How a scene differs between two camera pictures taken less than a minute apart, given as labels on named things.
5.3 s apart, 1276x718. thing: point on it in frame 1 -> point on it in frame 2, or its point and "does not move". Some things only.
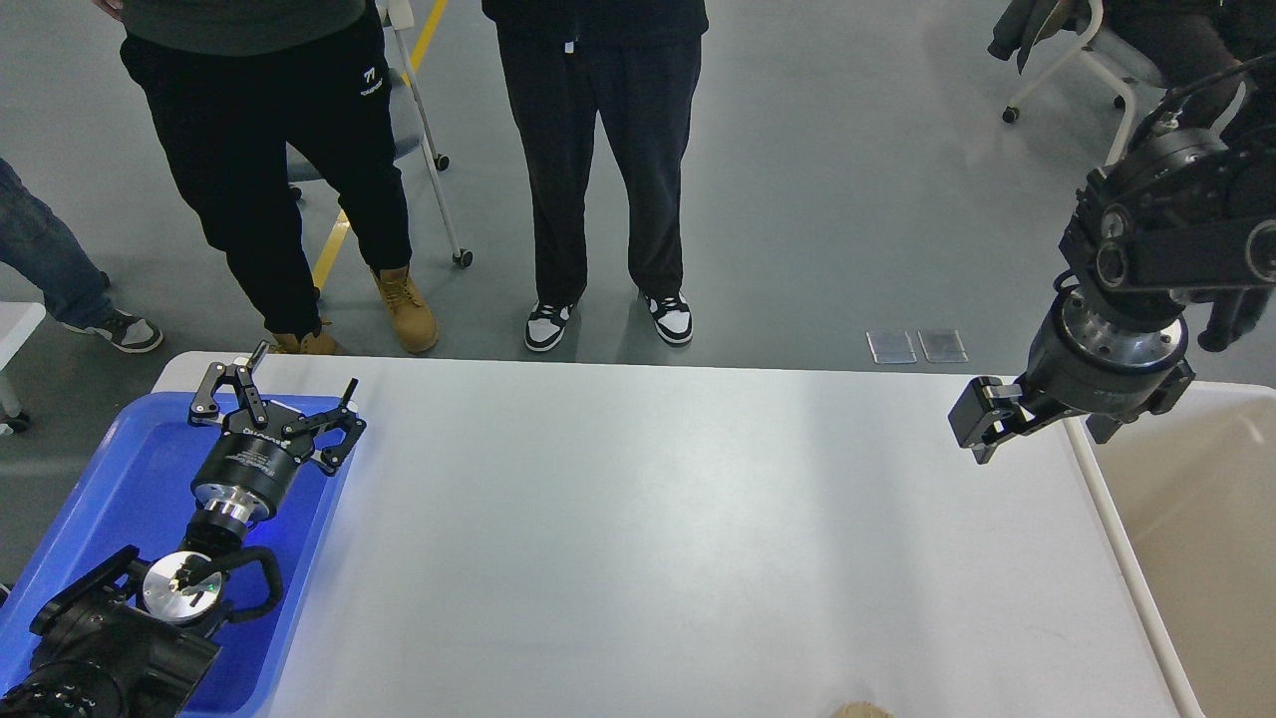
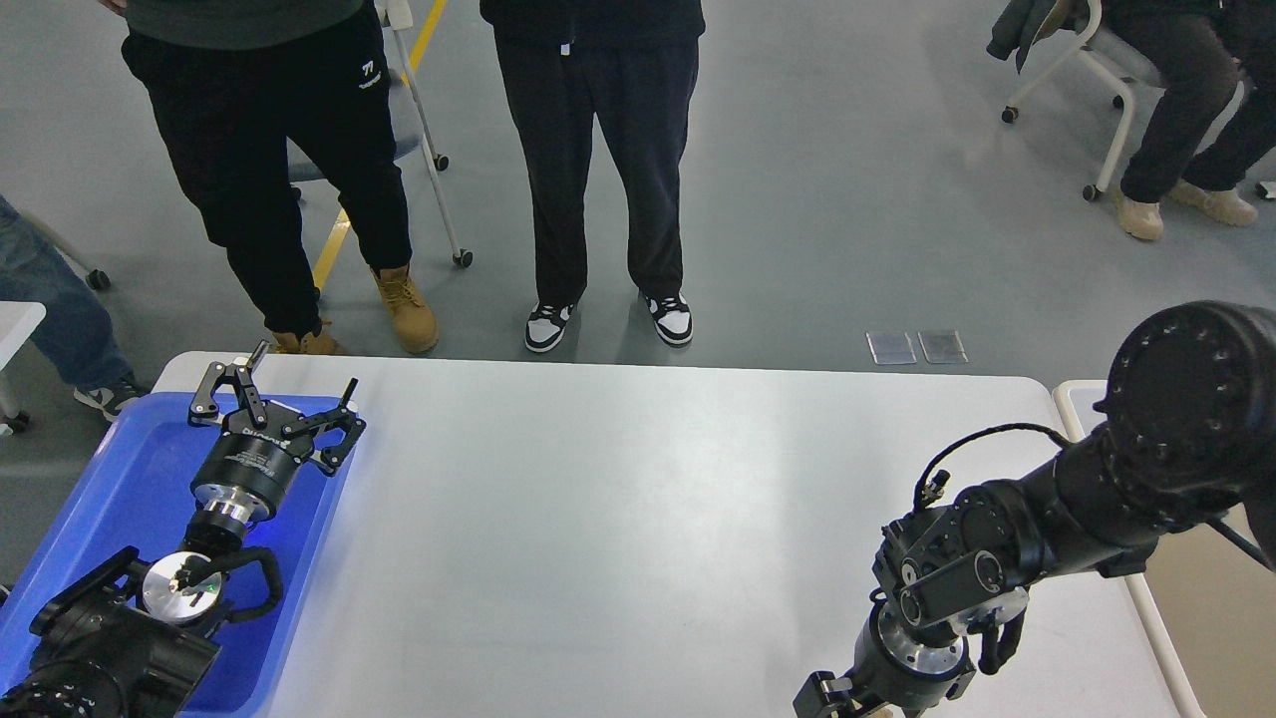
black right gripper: (1082, 364) -> (900, 667)
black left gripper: (245, 476) does not move
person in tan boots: (239, 89) does not move
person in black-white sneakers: (637, 62) does not move
